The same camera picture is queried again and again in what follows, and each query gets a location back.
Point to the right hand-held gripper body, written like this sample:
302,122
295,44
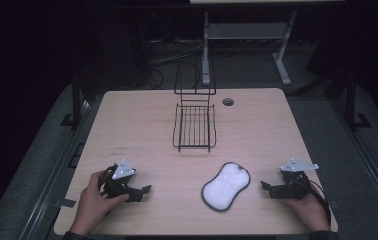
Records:
293,181

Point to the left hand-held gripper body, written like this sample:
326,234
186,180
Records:
118,181

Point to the white sponge with dark rim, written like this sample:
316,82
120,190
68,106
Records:
225,186

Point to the person's right hand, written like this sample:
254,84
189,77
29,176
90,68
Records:
310,210

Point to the person's left hand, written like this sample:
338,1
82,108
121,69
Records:
93,205

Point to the grey metal stand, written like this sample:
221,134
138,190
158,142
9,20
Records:
243,36

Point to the black metal frame post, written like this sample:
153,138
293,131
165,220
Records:
75,100
352,103

